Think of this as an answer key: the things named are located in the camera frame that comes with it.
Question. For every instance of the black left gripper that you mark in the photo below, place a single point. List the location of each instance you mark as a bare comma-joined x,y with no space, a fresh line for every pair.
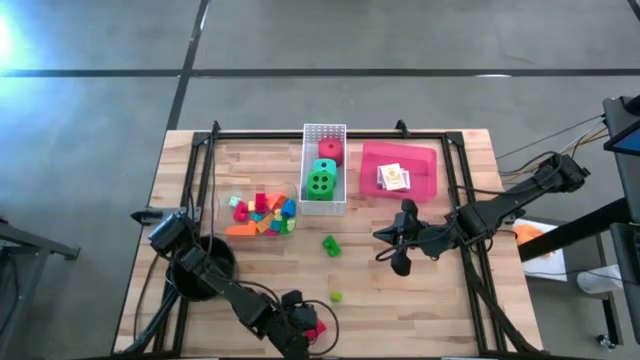
287,342

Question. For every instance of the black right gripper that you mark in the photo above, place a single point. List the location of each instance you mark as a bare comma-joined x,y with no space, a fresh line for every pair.
432,240

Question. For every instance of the red stepped toy block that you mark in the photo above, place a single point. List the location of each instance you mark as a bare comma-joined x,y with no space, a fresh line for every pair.
321,330
261,202

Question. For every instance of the lime green toy block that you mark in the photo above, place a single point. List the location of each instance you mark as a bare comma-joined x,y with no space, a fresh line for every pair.
336,297

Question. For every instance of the orange-backed card deck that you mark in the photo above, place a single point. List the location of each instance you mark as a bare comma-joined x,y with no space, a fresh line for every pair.
393,176

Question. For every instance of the small red toy block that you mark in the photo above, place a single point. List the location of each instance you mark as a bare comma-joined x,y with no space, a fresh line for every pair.
241,211
271,233

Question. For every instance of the long green toy block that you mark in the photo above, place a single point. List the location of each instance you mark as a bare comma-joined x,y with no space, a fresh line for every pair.
284,226

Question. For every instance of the light green toy block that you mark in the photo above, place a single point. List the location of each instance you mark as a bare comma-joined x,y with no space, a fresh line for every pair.
291,224

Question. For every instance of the small blue toy block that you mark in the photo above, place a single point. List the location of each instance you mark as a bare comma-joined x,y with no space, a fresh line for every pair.
275,225

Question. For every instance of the curved yellow toy block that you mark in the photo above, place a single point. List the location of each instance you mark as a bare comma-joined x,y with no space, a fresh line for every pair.
265,223

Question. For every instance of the long orange toy block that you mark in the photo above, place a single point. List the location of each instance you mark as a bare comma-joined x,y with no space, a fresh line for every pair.
241,230

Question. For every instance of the green foam die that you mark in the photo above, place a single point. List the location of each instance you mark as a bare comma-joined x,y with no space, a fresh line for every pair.
320,192

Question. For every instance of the small teal toy block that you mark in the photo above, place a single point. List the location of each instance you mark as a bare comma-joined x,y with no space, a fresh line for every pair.
257,217
234,201

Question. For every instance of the teal foam die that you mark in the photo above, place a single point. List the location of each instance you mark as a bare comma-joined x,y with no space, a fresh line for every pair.
325,165

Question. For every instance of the red foam die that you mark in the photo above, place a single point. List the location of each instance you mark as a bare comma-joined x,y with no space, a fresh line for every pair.
331,150

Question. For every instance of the clear plastic bin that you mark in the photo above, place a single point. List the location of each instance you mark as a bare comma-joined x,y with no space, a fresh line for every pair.
222,215

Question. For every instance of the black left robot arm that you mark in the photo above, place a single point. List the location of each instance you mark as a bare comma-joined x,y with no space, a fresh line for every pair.
240,295

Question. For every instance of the pink translucent tray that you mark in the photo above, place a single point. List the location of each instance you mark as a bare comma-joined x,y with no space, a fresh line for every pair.
425,160

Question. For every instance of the black round pot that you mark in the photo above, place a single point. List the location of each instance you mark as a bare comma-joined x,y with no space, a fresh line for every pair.
185,282

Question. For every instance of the orange object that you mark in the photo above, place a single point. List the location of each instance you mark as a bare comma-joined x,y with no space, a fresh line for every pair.
527,234

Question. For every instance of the white perforated bin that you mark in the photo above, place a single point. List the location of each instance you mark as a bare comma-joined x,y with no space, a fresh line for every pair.
324,131

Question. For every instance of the white paper sheet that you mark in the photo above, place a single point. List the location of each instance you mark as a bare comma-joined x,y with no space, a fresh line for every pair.
550,260

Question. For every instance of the black slanted beam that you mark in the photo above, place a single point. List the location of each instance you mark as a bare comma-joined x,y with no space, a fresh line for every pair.
575,230

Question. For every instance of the grey caster wheel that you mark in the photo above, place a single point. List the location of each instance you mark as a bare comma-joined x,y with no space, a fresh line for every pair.
605,341

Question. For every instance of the black equipment tower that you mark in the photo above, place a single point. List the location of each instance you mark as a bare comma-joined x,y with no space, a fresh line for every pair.
625,175

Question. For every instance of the blue screen laptop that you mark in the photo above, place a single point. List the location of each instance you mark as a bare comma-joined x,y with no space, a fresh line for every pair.
630,142

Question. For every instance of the black side table frame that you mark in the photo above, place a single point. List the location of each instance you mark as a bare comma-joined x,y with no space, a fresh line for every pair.
50,244

